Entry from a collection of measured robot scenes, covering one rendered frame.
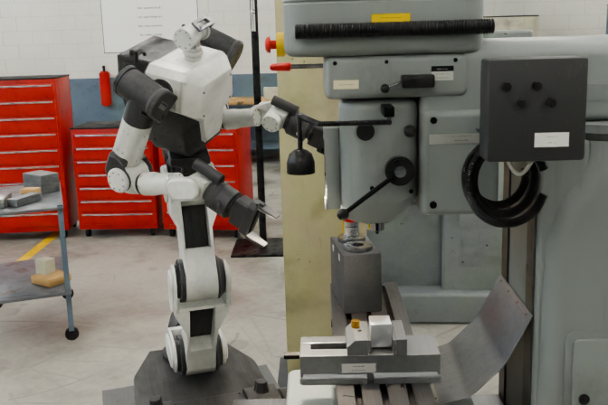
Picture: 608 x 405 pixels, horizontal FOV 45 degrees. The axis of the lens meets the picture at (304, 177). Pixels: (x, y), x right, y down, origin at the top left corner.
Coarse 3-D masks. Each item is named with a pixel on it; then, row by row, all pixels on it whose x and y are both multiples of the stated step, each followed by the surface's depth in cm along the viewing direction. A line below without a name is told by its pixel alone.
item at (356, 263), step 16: (336, 240) 240; (352, 240) 235; (368, 240) 238; (336, 256) 236; (352, 256) 224; (368, 256) 225; (336, 272) 237; (352, 272) 225; (368, 272) 226; (336, 288) 239; (352, 288) 226; (368, 288) 227; (352, 304) 227; (368, 304) 228
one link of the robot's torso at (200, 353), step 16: (224, 272) 243; (176, 288) 237; (176, 304) 239; (192, 304) 245; (208, 304) 244; (224, 304) 245; (192, 320) 249; (208, 320) 252; (176, 336) 263; (192, 336) 256; (208, 336) 257; (176, 352) 257; (192, 352) 253; (208, 352) 255; (192, 368) 257; (208, 368) 259
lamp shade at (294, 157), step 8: (296, 152) 187; (304, 152) 187; (288, 160) 188; (296, 160) 186; (304, 160) 186; (312, 160) 188; (288, 168) 188; (296, 168) 186; (304, 168) 186; (312, 168) 188
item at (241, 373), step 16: (176, 320) 278; (160, 352) 292; (240, 352) 290; (144, 368) 278; (160, 368) 277; (224, 368) 276; (240, 368) 276; (256, 368) 275; (144, 384) 265; (160, 384) 265; (176, 384) 264; (192, 384) 264; (208, 384) 263; (224, 384) 263; (240, 384) 263; (256, 384) 248; (272, 384) 253; (144, 400) 253; (160, 400) 238; (176, 400) 252; (192, 400) 248; (208, 400) 247; (224, 400) 247
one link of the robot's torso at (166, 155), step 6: (162, 150) 260; (204, 150) 245; (168, 156) 242; (174, 156) 240; (180, 156) 240; (186, 156) 240; (192, 156) 241; (198, 156) 241; (204, 156) 241; (174, 162) 239; (180, 162) 240; (186, 162) 240; (192, 162) 241; (186, 168) 241; (192, 168) 242; (186, 174) 243
